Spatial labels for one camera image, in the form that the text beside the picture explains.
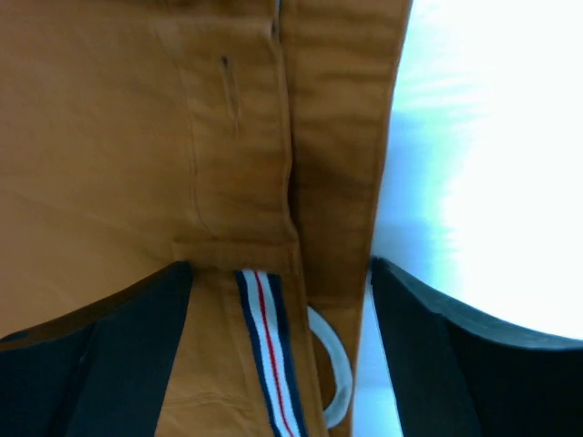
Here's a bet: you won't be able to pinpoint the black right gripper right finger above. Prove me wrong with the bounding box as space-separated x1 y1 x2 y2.
371 258 582 437

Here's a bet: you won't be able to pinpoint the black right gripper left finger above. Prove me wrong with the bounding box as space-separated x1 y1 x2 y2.
1 261 192 436

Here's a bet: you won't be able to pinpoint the brown trousers with striped trim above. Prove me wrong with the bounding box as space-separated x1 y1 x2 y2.
1 1 411 436

